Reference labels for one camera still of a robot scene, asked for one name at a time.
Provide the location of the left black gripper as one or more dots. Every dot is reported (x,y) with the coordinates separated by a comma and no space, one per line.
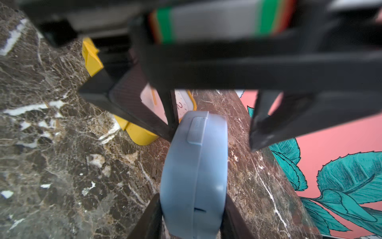
(325,49)

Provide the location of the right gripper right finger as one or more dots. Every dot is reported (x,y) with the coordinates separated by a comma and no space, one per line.
(233,225)

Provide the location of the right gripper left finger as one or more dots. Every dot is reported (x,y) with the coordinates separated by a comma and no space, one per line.
(149,225)

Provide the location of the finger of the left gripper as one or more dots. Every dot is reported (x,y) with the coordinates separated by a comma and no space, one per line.
(117,90)

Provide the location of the yellow rectangular alarm clock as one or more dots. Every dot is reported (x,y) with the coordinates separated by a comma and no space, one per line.
(94,62)

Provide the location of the light blue small alarm clock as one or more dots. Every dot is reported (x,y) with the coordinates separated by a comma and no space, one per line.
(194,178)

